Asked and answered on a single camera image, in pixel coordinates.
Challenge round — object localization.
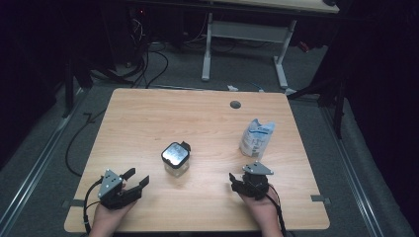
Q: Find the thin black floor cable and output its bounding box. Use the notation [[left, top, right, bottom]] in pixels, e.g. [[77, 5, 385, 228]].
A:
[[64, 109, 107, 178]]

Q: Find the white and blue pouch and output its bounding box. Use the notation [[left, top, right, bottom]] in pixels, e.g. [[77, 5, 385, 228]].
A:
[[238, 118, 277, 158]]

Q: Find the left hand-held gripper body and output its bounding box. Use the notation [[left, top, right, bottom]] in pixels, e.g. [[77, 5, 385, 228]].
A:
[[97, 169, 143, 210]]

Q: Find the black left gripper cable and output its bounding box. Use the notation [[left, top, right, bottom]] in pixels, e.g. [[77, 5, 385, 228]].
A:
[[83, 177, 104, 235]]

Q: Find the black metal stand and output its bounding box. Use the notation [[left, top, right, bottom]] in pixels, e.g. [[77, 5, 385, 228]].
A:
[[61, 57, 94, 119], [286, 73, 348, 140]]

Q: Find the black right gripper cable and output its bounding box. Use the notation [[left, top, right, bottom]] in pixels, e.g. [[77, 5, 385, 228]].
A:
[[265, 184, 288, 237]]

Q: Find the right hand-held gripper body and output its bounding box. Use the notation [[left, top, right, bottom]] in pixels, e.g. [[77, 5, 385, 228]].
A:
[[241, 160, 275, 201]]

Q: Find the clear square jar black lid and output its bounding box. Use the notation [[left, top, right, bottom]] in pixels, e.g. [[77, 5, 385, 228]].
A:
[[160, 140, 192, 179]]

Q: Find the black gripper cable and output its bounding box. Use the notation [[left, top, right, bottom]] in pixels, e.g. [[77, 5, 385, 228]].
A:
[[83, 177, 104, 235], [265, 184, 288, 237]]

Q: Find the person's left hand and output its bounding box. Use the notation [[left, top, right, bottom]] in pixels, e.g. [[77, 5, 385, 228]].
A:
[[88, 200, 137, 237]]

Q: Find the dark computer equipment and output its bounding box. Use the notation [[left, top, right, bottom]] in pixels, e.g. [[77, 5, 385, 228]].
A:
[[105, 4, 151, 67]]

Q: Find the bundle of black floor cables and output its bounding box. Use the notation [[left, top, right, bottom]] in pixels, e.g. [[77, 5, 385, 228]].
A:
[[129, 40, 170, 89]]

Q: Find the person's right hand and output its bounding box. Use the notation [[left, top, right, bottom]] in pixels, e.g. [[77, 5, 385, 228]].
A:
[[237, 191, 285, 237]]

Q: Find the desk with white metal legs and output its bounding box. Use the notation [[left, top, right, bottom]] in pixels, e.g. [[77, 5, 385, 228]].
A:
[[201, 0, 340, 97]]

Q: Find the metal floor rail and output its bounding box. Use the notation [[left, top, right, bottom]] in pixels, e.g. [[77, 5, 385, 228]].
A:
[[0, 88, 87, 237], [320, 105, 384, 237]]

